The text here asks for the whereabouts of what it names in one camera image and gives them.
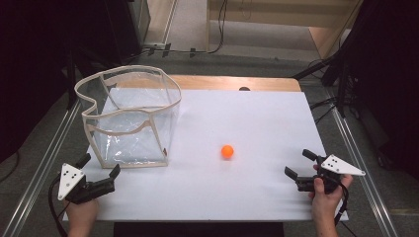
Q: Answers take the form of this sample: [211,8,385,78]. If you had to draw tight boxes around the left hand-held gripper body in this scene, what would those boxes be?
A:
[57,163,117,205]

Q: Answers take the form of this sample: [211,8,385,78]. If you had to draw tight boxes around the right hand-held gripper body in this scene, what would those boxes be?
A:
[295,153,367,195]

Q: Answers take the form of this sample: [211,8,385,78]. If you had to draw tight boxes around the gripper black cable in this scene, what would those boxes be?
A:
[47,177,69,237]
[333,183,351,227]

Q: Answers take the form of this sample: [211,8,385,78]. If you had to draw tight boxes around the black hanging cable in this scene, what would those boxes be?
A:
[141,0,229,56]

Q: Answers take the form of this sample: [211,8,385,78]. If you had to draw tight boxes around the dark cabinet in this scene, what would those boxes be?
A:
[105,0,152,64]

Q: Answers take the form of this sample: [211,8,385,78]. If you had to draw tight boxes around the light wooden furniture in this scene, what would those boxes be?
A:
[206,0,364,60]

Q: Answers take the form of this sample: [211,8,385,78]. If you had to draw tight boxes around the white board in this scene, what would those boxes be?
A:
[62,87,350,222]

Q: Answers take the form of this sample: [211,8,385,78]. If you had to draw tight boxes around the dark curtain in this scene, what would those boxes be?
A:
[0,0,132,164]
[342,0,419,181]

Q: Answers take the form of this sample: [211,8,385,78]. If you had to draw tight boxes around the person's right hand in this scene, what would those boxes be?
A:
[307,164,355,215]

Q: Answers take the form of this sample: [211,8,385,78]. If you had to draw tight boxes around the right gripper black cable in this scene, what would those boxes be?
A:
[333,183,351,227]

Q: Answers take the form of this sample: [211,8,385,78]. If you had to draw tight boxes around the metal floor rail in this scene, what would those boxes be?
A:
[328,98,400,237]
[1,98,82,237]

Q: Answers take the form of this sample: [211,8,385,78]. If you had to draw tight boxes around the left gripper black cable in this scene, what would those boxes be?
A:
[47,177,69,237]

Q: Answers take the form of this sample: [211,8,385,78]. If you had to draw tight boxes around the black stand legs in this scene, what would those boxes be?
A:
[292,53,348,117]

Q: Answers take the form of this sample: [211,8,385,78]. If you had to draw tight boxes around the black floor cable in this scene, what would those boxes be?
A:
[308,96,338,125]

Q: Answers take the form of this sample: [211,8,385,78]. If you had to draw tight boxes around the clear plastic bag beige trim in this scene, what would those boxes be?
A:
[74,64,183,170]

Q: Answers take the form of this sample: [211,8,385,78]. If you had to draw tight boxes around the person's left hand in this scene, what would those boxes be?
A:
[62,197,100,231]

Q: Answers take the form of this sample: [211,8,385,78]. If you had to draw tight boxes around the orange ball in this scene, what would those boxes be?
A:
[220,144,235,160]

